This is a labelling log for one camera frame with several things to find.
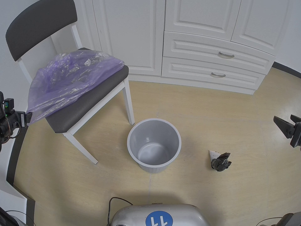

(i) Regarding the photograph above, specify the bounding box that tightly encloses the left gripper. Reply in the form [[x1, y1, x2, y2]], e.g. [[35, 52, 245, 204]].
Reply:
[[11, 111, 26, 128]]

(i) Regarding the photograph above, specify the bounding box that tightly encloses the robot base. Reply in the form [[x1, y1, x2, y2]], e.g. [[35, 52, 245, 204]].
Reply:
[[112, 204, 210, 226]]

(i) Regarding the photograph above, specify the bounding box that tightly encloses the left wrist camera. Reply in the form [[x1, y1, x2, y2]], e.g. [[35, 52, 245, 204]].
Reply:
[[2, 98, 15, 113]]

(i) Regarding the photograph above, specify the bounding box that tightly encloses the black cable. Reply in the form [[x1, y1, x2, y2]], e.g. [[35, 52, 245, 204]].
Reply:
[[256, 217, 283, 226], [107, 197, 134, 226], [6, 210, 37, 226]]

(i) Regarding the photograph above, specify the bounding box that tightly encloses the black plastic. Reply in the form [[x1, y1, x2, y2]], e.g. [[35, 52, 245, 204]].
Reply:
[[211, 152, 232, 172]]

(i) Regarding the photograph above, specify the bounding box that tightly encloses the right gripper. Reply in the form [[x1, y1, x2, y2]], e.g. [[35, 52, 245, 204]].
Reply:
[[273, 114, 301, 148]]

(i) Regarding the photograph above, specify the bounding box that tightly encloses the purple plastic bag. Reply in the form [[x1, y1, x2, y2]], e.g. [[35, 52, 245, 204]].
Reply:
[[25, 51, 125, 124]]

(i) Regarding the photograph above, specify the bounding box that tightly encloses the white trash bin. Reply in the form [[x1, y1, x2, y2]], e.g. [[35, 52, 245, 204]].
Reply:
[[127, 118, 182, 173]]

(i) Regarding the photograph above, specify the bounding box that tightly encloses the white wardrobe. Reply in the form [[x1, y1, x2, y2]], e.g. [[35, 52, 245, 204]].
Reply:
[[38, 0, 291, 95]]

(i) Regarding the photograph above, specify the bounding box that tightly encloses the grey and white chair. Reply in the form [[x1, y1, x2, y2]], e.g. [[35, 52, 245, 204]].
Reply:
[[5, 0, 135, 165]]

